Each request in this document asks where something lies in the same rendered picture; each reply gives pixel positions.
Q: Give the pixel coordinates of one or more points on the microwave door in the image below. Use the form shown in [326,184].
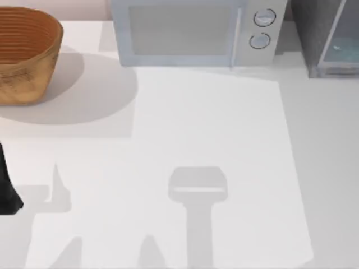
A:
[179,33]

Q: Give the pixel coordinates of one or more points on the round microwave knob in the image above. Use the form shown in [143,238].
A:
[260,41]
[264,17]

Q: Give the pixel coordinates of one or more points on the pale microwave oven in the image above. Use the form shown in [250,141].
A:
[276,28]

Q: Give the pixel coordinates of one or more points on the grey cabinet with dark inside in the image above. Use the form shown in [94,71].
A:
[317,36]

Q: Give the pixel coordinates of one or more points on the brown woven basket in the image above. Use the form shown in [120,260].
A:
[25,59]

